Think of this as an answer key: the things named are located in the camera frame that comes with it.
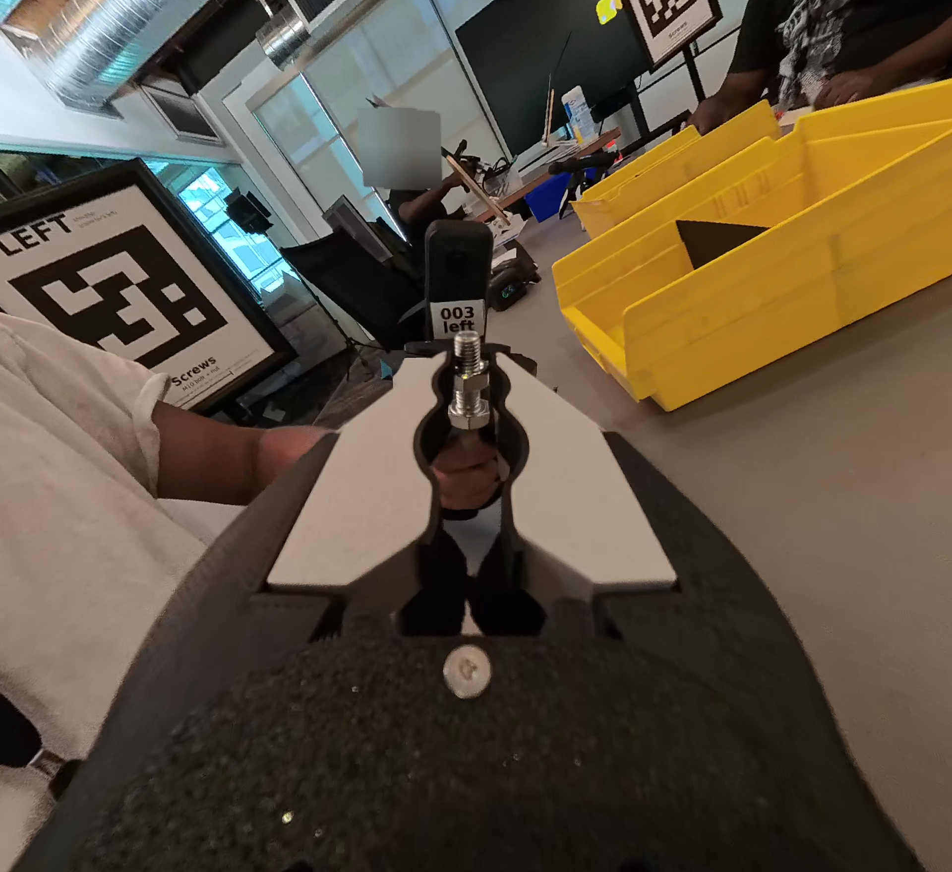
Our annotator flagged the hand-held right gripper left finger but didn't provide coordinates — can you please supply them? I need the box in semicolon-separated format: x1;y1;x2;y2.
266;355;452;601

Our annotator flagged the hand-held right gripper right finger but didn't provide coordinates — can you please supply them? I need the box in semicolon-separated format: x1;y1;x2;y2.
489;355;679;603

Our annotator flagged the silver metal bolt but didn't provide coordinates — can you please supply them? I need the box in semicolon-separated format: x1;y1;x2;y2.
448;333;493;433

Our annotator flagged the yellow plastic bin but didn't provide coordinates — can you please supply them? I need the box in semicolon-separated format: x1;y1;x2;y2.
571;100;783;239
552;78;952;413

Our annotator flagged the person's left forearm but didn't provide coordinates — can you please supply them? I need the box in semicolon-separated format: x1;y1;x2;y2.
152;399;336;504

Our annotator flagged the person's left hand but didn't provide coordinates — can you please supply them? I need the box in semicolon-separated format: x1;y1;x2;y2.
433;433;516;510

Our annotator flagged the black device green display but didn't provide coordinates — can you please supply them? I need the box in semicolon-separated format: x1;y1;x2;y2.
491;269;536;311

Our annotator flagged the black office chair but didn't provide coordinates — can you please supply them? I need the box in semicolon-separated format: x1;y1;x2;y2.
281;225;425;351

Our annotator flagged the small blue bin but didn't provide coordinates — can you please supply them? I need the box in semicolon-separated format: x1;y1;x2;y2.
524;173;574;222

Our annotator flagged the black device on tripod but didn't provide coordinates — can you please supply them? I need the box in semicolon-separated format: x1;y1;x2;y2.
546;150;618;218

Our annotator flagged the white plastic canister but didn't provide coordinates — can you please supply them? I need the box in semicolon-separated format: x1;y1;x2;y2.
561;85;596;144

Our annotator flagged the large black screen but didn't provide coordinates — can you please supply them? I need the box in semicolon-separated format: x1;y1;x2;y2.
455;0;670;155

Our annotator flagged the black tripod camera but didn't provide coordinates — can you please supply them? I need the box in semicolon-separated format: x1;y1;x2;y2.
223;187;272;233

